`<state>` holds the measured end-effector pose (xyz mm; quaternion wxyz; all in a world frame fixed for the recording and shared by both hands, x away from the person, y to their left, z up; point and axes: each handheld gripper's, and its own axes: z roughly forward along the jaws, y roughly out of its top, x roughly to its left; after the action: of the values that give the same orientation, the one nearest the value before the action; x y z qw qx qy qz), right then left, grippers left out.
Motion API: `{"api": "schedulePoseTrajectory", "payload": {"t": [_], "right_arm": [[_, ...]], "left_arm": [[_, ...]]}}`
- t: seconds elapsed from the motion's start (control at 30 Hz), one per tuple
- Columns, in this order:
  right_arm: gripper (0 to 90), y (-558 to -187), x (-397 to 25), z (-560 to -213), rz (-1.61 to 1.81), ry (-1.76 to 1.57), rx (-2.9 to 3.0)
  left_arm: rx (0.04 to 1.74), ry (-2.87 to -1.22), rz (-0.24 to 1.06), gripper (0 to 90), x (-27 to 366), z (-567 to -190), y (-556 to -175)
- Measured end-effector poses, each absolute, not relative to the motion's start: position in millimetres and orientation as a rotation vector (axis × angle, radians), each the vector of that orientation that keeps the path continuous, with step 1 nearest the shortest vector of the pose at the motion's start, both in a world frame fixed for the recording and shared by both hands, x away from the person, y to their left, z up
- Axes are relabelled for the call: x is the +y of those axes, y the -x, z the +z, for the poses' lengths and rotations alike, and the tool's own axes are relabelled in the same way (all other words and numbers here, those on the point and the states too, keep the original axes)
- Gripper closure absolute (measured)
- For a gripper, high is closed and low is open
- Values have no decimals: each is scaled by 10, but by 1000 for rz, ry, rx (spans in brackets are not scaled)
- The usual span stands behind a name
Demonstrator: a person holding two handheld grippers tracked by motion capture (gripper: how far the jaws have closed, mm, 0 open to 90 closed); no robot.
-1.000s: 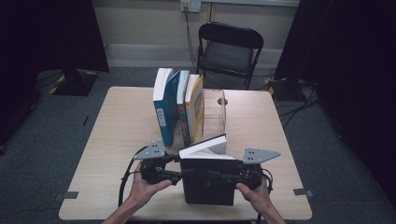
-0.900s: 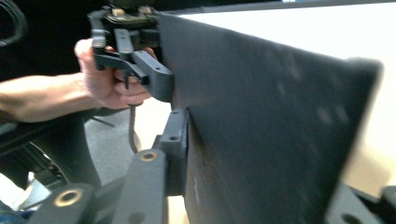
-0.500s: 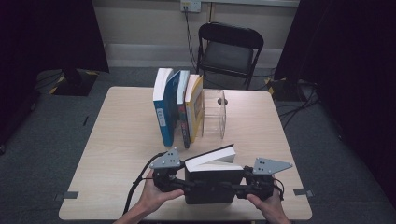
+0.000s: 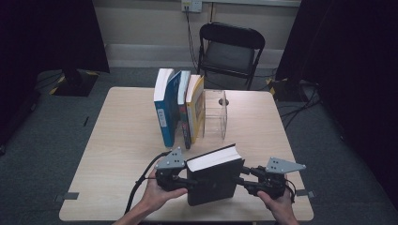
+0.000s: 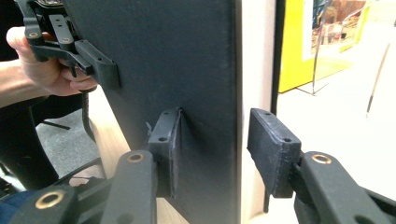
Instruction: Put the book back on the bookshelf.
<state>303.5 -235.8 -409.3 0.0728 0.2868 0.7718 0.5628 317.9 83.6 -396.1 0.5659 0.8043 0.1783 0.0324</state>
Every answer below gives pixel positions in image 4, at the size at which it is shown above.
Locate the yellow book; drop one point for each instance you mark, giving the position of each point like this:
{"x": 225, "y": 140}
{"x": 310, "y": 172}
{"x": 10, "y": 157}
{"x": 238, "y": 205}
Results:
{"x": 195, "y": 112}

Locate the round table grommet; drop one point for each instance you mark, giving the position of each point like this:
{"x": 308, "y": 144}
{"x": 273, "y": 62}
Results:
{"x": 223, "y": 102}

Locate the person's left hand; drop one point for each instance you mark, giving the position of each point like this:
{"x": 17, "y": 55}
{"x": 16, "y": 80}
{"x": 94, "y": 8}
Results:
{"x": 159, "y": 198}

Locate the black book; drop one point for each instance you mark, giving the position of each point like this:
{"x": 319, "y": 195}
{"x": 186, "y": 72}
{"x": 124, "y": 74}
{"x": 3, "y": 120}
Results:
{"x": 212, "y": 184}

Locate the dark curtain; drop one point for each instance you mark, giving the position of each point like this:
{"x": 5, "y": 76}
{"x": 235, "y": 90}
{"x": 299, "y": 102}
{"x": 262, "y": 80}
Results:
{"x": 47, "y": 31}
{"x": 344, "y": 47}

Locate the white wall socket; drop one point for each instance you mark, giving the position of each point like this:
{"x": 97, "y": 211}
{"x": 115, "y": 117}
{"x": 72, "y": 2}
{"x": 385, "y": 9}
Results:
{"x": 195, "y": 5}

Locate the black pen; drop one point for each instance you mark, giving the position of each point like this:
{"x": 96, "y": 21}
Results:
{"x": 86, "y": 121}

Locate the clear acrylic book rack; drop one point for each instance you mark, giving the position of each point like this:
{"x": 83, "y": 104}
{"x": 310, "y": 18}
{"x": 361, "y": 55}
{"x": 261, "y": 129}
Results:
{"x": 216, "y": 118}

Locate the grey wall trunking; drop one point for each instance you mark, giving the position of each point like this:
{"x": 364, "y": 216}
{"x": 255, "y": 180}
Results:
{"x": 250, "y": 2}

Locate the black folding chair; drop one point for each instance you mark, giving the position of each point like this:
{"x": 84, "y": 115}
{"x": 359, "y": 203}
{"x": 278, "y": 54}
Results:
{"x": 230, "y": 56}

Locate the person's right hand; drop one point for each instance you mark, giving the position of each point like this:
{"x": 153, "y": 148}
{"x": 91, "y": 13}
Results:
{"x": 281, "y": 207}

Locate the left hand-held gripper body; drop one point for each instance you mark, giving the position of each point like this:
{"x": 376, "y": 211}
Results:
{"x": 170, "y": 161}

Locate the red illustrated book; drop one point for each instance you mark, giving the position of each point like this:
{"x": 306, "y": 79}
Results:
{"x": 184, "y": 125}

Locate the black stand base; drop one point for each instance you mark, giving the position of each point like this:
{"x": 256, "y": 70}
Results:
{"x": 284, "y": 90}
{"x": 75, "y": 82}

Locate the grey tape strip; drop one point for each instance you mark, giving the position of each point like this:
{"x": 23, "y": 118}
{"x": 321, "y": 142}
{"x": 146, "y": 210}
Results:
{"x": 305, "y": 193}
{"x": 70, "y": 196}

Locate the blue book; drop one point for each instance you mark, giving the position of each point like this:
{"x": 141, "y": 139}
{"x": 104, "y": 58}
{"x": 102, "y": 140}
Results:
{"x": 167, "y": 118}

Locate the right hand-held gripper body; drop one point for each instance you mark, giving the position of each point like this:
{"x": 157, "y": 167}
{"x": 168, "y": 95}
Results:
{"x": 275, "y": 184}

